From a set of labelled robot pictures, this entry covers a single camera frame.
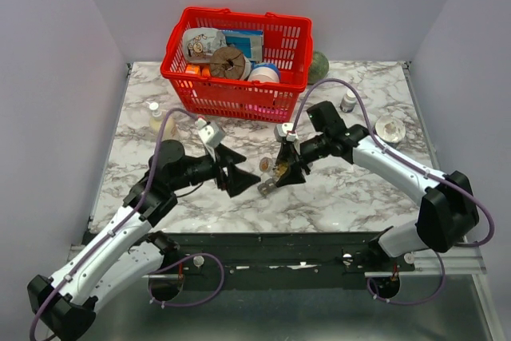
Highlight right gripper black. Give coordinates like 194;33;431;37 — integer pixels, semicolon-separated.
271;132;329;188

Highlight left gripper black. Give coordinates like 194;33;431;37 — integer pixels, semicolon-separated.
170;142;261;197

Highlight clear jar of yellow pills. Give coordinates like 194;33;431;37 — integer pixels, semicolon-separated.
273;162;289;179

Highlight clear jar lid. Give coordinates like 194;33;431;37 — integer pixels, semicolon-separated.
259;157;274;172

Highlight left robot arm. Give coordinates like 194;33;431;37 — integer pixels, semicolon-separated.
27;140;260;340

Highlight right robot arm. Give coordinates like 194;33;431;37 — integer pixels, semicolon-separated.
275;101;479;271

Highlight white cap pill bottle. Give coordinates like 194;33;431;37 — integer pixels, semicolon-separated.
340;89;358;113

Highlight cream pump lotion bottle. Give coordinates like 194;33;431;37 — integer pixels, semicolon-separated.
147;101;179;141

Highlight white blue round tub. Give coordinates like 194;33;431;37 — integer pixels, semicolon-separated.
248;62;281;83

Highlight green watermelon ball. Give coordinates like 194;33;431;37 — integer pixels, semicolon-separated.
307;51;330;85

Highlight grey cup with white contents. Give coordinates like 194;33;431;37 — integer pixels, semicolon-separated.
374;116;406;146

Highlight brown twine roll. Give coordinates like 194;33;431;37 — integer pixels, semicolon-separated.
209;46;252;81

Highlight orange small package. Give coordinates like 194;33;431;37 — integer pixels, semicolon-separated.
185;63;211;77

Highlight red plastic shopping basket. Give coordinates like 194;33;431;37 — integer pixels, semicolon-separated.
160;7;313;122

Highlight blue white carton box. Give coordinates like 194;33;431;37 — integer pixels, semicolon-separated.
221;30;264;62

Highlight white printed snack pouch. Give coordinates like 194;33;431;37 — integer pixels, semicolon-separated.
182;27;227;64

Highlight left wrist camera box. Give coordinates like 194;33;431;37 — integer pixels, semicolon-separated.
195;116;226;149

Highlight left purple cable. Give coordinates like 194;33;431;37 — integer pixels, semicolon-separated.
30;108;208;341

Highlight purple cable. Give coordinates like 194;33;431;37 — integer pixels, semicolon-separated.
293;78;496;247
30;108;208;341

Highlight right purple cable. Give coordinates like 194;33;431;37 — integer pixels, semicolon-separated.
293;78;496;247

